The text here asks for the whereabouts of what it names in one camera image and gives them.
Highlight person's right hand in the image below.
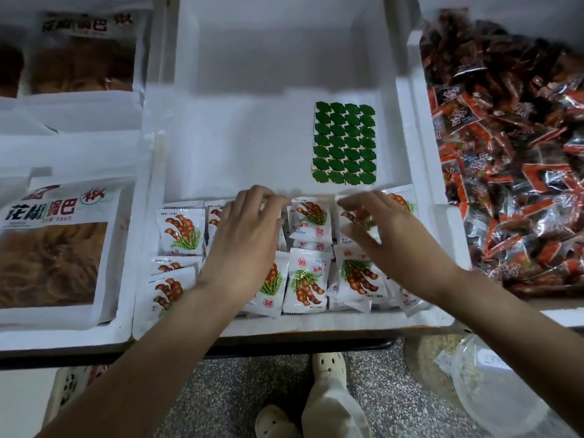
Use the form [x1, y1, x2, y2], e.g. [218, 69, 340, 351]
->
[336, 189, 464, 304]

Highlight person's left hand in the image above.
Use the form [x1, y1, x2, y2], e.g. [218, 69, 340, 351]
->
[197, 184, 292, 308]

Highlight pile of white printed packets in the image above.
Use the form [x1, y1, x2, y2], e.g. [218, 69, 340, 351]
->
[144, 183, 434, 319]

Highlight pile of dark red packets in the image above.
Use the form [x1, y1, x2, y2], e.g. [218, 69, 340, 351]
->
[420, 8, 584, 299]

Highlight person's left forearm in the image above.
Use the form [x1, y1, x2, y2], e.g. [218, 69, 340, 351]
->
[36, 287, 238, 438]

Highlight person's right forearm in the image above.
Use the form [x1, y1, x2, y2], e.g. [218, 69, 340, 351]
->
[427, 267, 584, 436]

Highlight person's right white shoe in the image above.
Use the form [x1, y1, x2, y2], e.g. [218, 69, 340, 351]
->
[311, 350, 350, 389]

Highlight person's white shoe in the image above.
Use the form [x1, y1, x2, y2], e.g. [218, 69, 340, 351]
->
[311, 350, 350, 389]
[254, 403, 303, 438]

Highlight person's left white shoe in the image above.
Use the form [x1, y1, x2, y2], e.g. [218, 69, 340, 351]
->
[254, 403, 303, 438]

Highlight person's beige trousers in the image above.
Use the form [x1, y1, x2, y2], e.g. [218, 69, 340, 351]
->
[301, 378, 374, 438]

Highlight green leaf-pattern sheet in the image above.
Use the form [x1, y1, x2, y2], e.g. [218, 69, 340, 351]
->
[311, 100, 379, 187]

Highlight white red printed carton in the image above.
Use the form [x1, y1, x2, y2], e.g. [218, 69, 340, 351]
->
[42, 362, 113, 427]

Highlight white foam slab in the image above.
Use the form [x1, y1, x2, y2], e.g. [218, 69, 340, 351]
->
[0, 367, 62, 438]

